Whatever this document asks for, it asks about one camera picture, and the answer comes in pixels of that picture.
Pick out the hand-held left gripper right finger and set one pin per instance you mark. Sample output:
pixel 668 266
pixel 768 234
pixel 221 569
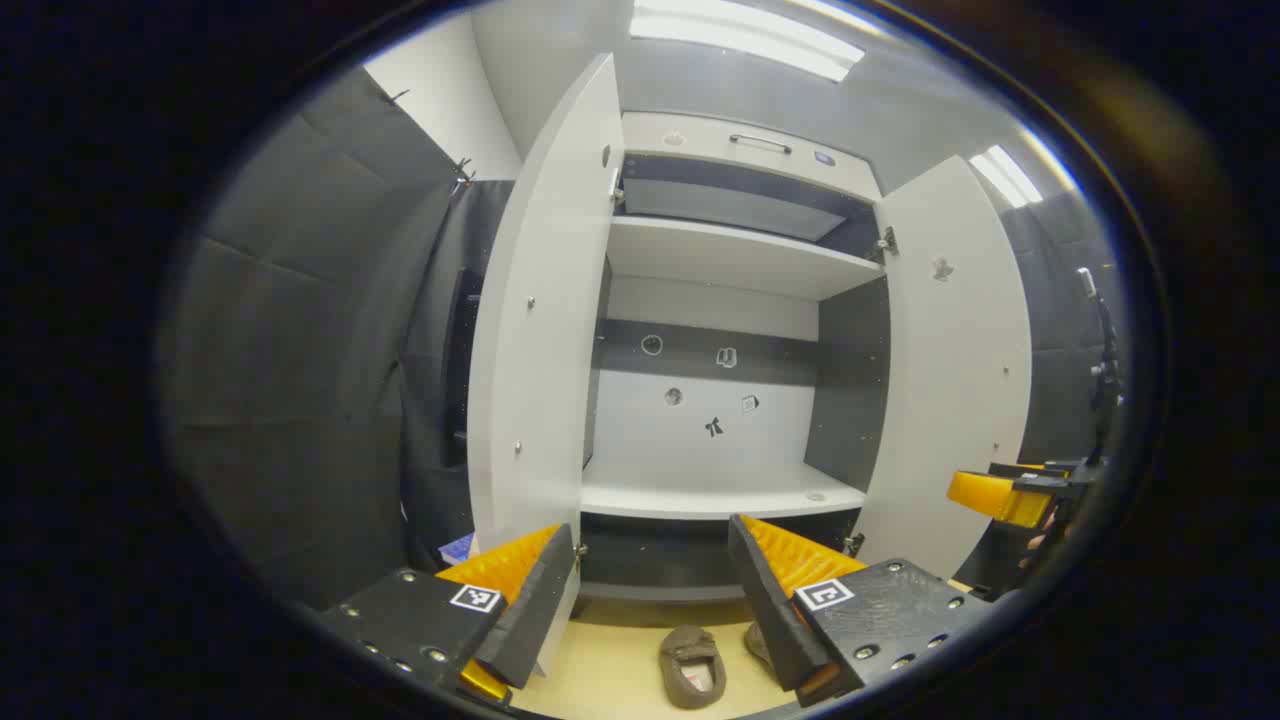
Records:
pixel 765 600

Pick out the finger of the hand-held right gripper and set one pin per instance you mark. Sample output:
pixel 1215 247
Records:
pixel 990 497

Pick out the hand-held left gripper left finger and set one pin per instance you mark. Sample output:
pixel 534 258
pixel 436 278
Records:
pixel 530 610

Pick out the brown fuzzy shoe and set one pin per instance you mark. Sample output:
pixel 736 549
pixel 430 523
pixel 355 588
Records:
pixel 690 650
pixel 757 640

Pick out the cabinet door with angel sticker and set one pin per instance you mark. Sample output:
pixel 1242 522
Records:
pixel 950 350

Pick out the white shoe cabinet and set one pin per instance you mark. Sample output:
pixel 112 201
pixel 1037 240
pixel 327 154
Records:
pixel 700 255

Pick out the white cabinet drawer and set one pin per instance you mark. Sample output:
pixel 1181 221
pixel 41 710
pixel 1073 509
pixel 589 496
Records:
pixel 700 140

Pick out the small blue object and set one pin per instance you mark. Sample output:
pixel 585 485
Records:
pixel 458 550

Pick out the black stand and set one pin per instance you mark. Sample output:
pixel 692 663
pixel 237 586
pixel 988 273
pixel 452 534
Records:
pixel 1103 340

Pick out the black backdrop cloth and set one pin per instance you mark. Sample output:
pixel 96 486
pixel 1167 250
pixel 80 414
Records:
pixel 300 350
pixel 1050 330

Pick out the long ceiling light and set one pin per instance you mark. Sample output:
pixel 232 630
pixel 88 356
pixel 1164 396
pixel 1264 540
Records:
pixel 740 35
pixel 1005 175

